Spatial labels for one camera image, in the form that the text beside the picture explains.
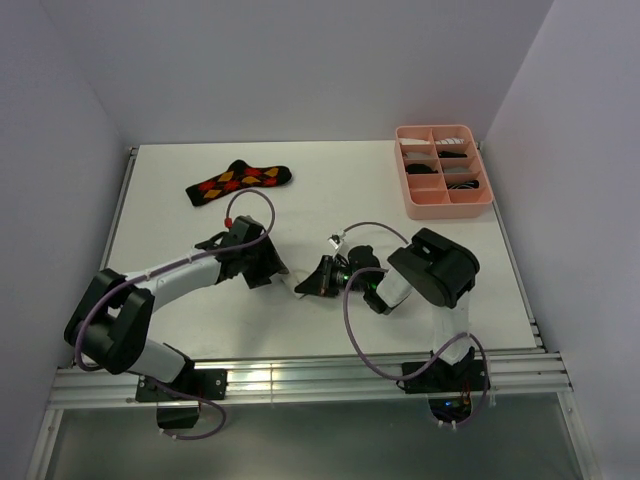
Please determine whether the pink compartment organizer tray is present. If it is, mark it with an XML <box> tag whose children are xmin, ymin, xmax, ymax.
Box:
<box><xmin>394</xmin><ymin>124</ymin><xmax>494</xmax><ymax>220</ymax></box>

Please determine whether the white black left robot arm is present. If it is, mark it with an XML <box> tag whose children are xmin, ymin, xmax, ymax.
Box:
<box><xmin>64</xmin><ymin>216</ymin><xmax>288</xmax><ymax>399</ymax></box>

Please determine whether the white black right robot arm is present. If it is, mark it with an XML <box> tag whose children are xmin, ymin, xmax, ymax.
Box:
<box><xmin>294</xmin><ymin>228</ymin><xmax>480</xmax><ymax>390</ymax></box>

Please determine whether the white rolled sock in tray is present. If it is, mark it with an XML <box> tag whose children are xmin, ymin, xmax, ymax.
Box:
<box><xmin>398</xmin><ymin>137</ymin><xmax>434</xmax><ymax>151</ymax></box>

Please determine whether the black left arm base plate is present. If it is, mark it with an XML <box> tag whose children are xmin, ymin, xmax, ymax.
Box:
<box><xmin>135</xmin><ymin>368</ymin><xmax>228</xmax><ymax>403</ymax></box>

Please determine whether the black rolled sock in tray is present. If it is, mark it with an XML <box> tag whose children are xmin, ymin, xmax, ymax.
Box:
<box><xmin>405</xmin><ymin>163</ymin><xmax>437</xmax><ymax>175</ymax></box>

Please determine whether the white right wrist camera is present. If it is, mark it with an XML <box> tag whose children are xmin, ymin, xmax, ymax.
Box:
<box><xmin>327</xmin><ymin>230</ymin><xmax>346</xmax><ymax>252</ymax></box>

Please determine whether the black orange argyle sock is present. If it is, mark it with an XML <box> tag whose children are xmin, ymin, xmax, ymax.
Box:
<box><xmin>185</xmin><ymin>159</ymin><xmax>293</xmax><ymax>207</ymax></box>

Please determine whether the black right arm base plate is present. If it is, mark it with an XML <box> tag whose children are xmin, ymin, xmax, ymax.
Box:
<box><xmin>396</xmin><ymin>359</ymin><xmax>491</xmax><ymax>394</ymax></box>

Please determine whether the black white-striped sock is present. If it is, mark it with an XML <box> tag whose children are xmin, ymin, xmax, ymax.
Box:
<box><xmin>447</xmin><ymin>180</ymin><xmax>480</xmax><ymax>190</ymax></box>

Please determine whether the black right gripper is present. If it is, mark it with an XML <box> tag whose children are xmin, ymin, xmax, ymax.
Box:
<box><xmin>297</xmin><ymin>255</ymin><xmax>368</xmax><ymax>298</ymax></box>

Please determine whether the striped white sock in tray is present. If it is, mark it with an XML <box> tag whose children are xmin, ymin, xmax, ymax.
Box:
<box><xmin>434</xmin><ymin>135</ymin><xmax>466</xmax><ymax>145</ymax></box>

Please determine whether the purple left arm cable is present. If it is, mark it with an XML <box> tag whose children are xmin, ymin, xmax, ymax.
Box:
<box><xmin>74</xmin><ymin>189</ymin><xmax>279</xmax><ymax>441</ymax></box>

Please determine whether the grey rolled sock in tray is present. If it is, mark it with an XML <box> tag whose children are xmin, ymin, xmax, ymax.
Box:
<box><xmin>443</xmin><ymin>166</ymin><xmax>475</xmax><ymax>175</ymax></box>

